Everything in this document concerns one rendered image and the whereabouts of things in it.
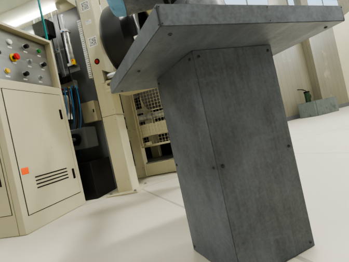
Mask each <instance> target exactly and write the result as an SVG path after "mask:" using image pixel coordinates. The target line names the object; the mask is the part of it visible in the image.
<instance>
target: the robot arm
mask: <svg viewBox="0 0 349 262"><path fill-rule="evenodd" d="M106 1H107V3H108V5H109V7H110V9H111V11H112V13H113V14H114V15H115V16H116V17H123V16H125V17H126V16H128V15H133V14H137V13H140V12H144V11H148V10H152V9H153V8H154V6H155V4H215V5H226V3H225V2H224V0H106Z"/></svg>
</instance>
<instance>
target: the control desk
mask: <svg viewBox="0 0 349 262"><path fill-rule="evenodd" d="M25 167H28V169H29V174H25V175H22V172H21V168H25ZM85 203H86V200H85V196H84V191H83V186H82V181H81V178H80V174H79V169H78V164H77V159H76V155H75V150H74V146H73V141H72V136H71V131H70V127H69V122H68V117H67V114H66V109H65V105H64V100H63V95H62V90H61V85H60V81H59V76H58V71H57V66H56V62H55V57H54V54H53V49H52V44H51V41H49V40H46V39H44V38H42V37H39V36H37V35H34V34H31V33H29V32H26V31H24V30H21V29H19V28H16V27H13V26H11V25H8V24H6V23H3V22H1V21H0V239H1V238H9V237H18V236H23V235H28V234H30V233H31V232H33V231H35V230H37V229H39V228H41V227H43V226H44V225H46V224H48V223H50V222H52V221H54V220H56V219H57V218H59V217H61V216H63V215H65V214H67V213H68V212H70V211H72V210H74V209H76V208H78V207H80V206H81V205H83V204H85Z"/></svg>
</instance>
